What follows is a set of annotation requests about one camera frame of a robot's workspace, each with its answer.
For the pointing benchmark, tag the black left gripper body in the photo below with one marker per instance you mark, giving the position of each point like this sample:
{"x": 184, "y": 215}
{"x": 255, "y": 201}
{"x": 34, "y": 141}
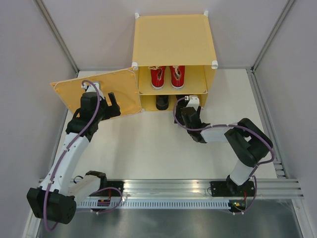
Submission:
{"x": 106, "y": 112}

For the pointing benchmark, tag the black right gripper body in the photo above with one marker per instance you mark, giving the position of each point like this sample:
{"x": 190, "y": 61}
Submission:
{"x": 185, "y": 125}

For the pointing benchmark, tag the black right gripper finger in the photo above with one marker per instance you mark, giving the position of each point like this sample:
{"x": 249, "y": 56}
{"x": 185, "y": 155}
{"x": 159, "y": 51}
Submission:
{"x": 178, "y": 115}
{"x": 199, "y": 110}

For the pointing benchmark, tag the black patent loafer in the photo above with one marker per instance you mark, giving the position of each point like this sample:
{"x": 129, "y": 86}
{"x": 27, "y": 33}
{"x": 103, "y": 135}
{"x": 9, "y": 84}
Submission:
{"x": 182, "y": 103}
{"x": 162, "y": 102}

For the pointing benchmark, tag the yellow cabinet door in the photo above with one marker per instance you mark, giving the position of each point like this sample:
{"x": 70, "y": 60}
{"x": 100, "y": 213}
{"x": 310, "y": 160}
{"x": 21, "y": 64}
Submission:
{"x": 122, "y": 83}

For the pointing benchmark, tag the red canvas sneaker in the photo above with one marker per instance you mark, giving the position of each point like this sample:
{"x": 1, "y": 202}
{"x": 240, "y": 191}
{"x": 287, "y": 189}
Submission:
{"x": 177, "y": 76}
{"x": 157, "y": 76}

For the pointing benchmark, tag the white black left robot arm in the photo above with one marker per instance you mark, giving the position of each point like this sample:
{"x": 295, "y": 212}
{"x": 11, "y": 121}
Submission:
{"x": 54, "y": 200}

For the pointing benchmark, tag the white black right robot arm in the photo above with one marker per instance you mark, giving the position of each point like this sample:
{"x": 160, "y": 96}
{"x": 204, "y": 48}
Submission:
{"x": 251, "y": 146}

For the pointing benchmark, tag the yellow plastic shoe cabinet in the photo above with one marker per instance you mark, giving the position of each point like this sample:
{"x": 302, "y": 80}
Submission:
{"x": 165, "y": 40}

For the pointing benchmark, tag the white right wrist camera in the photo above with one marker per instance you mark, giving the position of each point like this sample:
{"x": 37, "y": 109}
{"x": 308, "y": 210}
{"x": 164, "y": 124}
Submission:
{"x": 192, "y": 101}

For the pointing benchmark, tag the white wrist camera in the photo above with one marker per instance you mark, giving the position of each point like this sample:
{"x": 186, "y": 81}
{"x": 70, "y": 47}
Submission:
{"x": 92, "y": 87}
{"x": 192, "y": 101}

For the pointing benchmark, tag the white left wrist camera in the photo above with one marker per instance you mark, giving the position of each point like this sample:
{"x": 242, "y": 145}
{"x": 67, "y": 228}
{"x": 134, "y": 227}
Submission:
{"x": 92, "y": 87}

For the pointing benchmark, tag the right aluminium corner post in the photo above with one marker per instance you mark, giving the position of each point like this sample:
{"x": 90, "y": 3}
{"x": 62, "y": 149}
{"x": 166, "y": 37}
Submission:
{"x": 277, "y": 26}

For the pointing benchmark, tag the white slotted cable duct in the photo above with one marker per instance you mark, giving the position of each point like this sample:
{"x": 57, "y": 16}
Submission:
{"x": 93, "y": 203}

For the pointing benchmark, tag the aluminium corner frame post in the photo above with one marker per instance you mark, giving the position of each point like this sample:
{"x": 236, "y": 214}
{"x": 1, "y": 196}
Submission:
{"x": 56, "y": 33}

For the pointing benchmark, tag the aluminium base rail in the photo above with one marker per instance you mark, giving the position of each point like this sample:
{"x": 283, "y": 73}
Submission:
{"x": 197, "y": 188}

